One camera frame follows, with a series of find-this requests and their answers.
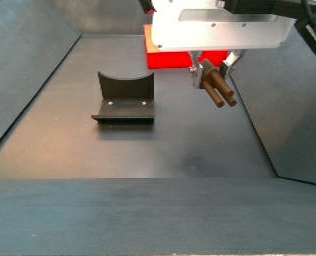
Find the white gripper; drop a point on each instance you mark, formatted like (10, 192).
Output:
(193, 25)

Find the brown three prong object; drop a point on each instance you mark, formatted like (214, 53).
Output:
(215, 86)

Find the black curved fixture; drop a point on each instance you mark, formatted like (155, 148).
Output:
(127, 99)

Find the red block with holes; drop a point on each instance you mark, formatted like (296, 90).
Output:
(158, 59)

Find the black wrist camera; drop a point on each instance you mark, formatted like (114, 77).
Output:
(300, 10)

